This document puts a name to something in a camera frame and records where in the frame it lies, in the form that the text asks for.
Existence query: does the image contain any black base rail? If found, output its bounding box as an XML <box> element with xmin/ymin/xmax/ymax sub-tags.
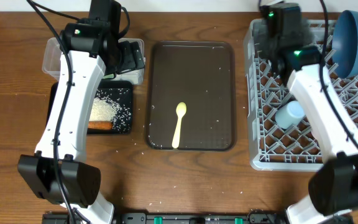
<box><xmin>41</xmin><ymin>207</ymin><xmax>354</xmax><ymax>224</ymax></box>

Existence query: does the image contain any dark blue plate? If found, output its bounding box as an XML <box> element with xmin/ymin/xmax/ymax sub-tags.
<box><xmin>332</xmin><ymin>10</ymin><xmax>358</xmax><ymax>78</ymax></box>

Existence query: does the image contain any yellow plastic spoon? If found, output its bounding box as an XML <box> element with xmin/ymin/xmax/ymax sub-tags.
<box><xmin>172</xmin><ymin>102</ymin><xmax>187</xmax><ymax>149</ymax></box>

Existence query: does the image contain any clear plastic waste bin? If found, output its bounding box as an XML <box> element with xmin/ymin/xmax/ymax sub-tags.
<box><xmin>42</xmin><ymin>37</ymin><xmax>146</xmax><ymax>85</ymax></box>

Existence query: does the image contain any dark brown serving tray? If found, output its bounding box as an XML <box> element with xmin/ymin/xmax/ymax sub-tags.
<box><xmin>145</xmin><ymin>41</ymin><xmax>236</xmax><ymax>152</ymax></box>

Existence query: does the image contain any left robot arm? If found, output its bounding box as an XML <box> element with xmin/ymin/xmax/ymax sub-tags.
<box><xmin>17</xmin><ymin>19</ymin><xmax>145</xmax><ymax>223</ymax></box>

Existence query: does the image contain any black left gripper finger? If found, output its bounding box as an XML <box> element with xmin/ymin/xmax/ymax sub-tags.
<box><xmin>123</xmin><ymin>49</ymin><xmax>136</xmax><ymax>72</ymax></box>
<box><xmin>131</xmin><ymin>42</ymin><xmax>145</xmax><ymax>69</ymax></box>

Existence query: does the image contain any white rice pile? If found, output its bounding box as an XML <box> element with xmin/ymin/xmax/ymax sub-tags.
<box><xmin>88</xmin><ymin>88</ymin><xmax>133</xmax><ymax>134</ymax></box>

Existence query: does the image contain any black plastic tray bin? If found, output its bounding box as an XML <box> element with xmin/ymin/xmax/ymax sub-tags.
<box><xmin>45</xmin><ymin>80</ymin><xmax>134</xmax><ymax>136</ymax></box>

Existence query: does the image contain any light blue plastic cup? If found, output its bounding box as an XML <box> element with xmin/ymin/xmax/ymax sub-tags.
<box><xmin>275</xmin><ymin>101</ymin><xmax>305</xmax><ymax>129</ymax></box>

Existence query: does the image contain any orange carrot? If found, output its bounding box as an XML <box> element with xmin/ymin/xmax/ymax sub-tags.
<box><xmin>88</xmin><ymin>121</ymin><xmax>113</xmax><ymax>130</ymax></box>

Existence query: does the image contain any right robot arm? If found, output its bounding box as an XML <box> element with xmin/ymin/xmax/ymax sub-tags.
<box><xmin>244</xmin><ymin>17</ymin><xmax>358</xmax><ymax>223</ymax></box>

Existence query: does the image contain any grey dishwasher rack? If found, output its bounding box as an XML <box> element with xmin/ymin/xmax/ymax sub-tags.
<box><xmin>243</xmin><ymin>19</ymin><xmax>358</xmax><ymax>172</ymax></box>

